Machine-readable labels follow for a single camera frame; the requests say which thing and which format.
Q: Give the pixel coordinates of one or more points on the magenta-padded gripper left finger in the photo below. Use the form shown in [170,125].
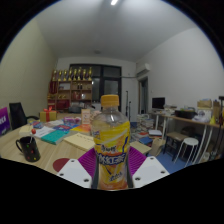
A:
[75,171]

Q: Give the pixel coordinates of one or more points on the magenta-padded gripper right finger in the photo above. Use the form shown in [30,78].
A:
[150,170]

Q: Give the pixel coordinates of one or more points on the orange drink bottle yellow cap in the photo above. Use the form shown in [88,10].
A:
[111,146]

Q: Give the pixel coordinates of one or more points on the flat round red coaster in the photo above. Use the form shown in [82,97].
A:
[60,165]

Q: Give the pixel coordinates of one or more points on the tan book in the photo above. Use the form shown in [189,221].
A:
[80,141]

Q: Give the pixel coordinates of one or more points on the teal book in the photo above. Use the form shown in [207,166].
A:
[55,136]

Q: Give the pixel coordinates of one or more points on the brown wooden stool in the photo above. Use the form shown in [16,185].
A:
[175,136]

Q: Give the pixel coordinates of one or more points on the stack of books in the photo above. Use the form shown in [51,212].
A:
[144,125]

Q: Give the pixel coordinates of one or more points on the blue printed book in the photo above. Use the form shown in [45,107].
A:
[65,126]

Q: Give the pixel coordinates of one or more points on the white round stool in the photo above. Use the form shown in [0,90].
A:
[189,141]

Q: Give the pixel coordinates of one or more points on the black mug with coloured dots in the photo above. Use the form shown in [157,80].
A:
[30,151]

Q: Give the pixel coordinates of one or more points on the white paper booklet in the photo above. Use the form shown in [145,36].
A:
[43,131]

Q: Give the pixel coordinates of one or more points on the red ball-topped stick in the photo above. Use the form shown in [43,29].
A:
[33,131]

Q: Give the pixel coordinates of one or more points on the yellow gift box red ribbon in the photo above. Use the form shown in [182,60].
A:
[48,115]

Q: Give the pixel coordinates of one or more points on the pale yellow notepad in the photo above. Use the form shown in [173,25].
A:
[25,130]

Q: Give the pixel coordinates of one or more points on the black box on desk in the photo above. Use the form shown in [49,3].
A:
[185,114]

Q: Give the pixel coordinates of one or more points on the wooden desk white legs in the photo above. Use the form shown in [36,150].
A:
[196,121]

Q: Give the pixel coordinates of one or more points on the black computer monitor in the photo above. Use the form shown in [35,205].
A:
[158,103]

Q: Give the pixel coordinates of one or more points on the black microphone stand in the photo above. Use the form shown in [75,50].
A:
[127,103]

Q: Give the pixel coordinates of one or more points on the wooden shelf unit with trophies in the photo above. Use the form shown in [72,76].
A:
[70,93]

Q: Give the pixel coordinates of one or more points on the black office chair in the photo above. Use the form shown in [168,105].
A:
[17,115]

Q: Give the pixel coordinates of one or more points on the cardboard box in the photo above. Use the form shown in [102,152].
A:
[204,104]

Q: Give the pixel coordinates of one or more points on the purple sign board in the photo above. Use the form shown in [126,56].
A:
[4,121]

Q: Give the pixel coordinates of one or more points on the dark glass door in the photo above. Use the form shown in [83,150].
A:
[108,83]

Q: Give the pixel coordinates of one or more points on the ceiling light tube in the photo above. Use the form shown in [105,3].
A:
[114,2]

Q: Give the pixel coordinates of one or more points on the white wall air conditioner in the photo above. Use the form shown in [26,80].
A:
[143,70]

